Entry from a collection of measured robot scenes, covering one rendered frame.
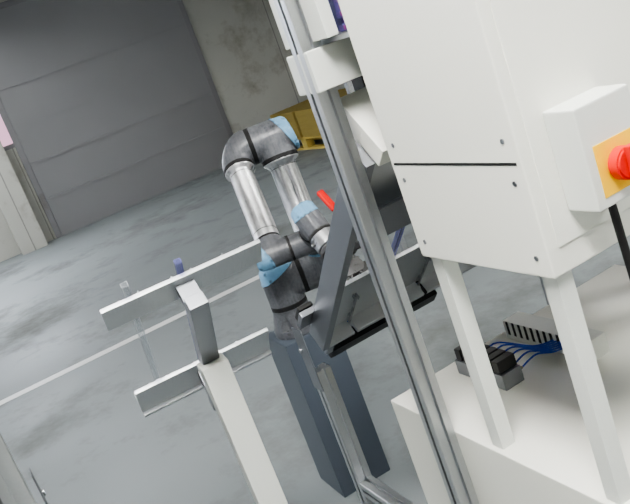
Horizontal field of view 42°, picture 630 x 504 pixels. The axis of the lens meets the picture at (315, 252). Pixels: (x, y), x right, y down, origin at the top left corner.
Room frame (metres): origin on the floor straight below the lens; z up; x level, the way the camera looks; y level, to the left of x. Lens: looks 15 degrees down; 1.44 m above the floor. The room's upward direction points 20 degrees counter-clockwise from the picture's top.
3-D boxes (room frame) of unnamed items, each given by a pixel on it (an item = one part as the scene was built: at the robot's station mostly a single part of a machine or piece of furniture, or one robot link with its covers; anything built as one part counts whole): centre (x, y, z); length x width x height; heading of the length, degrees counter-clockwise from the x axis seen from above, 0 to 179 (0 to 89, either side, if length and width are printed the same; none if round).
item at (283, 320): (2.46, 0.13, 0.60); 0.15 x 0.15 x 0.10
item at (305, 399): (2.46, 0.13, 0.27); 0.18 x 0.18 x 0.55; 21
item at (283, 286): (2.46, 0.12, 0.72); 0.13 x 0.12 x 0.14; 94
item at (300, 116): (9.76, -0.69, 0.23); 1.36 x 0.96 x 0.46; 21
